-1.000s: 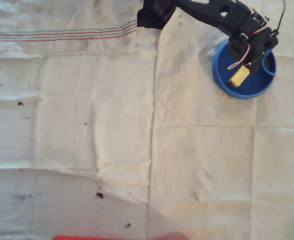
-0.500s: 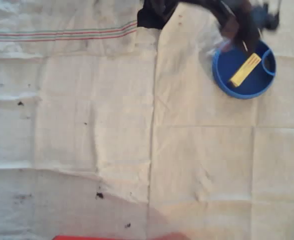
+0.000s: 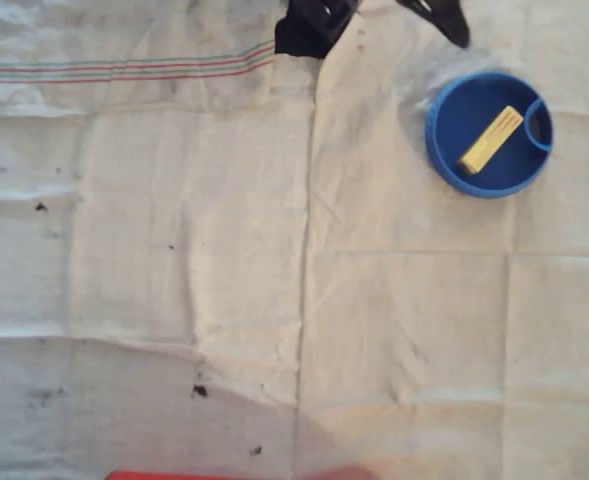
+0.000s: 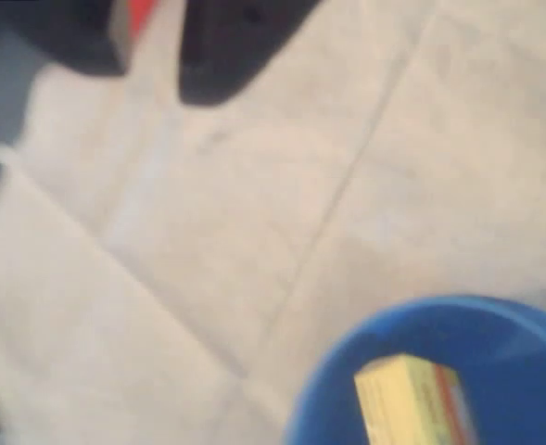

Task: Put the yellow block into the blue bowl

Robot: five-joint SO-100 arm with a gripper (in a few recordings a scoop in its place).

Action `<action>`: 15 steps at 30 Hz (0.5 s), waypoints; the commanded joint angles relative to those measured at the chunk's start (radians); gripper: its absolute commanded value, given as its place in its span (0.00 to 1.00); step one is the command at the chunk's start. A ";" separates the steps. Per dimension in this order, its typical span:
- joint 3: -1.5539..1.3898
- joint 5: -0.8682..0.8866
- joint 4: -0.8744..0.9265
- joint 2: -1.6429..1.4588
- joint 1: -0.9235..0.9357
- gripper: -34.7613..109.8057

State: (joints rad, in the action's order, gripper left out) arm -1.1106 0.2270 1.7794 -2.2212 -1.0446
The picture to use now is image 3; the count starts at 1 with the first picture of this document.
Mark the yellow rectangular block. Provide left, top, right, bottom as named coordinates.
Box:
left=455, top=105, right=526, bottom=176

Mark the blue round plastic bowl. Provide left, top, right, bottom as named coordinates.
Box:
left=424, top=70, right=555, bottom=199

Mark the plain white cloth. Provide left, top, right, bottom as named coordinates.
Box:
left=293, top=0, right=589, bottom=480

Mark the white cloth with coloured stripes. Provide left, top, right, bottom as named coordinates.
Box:
left=0, top=0, right=321, bottom=480

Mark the red flat object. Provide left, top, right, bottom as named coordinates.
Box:
left=105, top=468, right=378, bottom=480

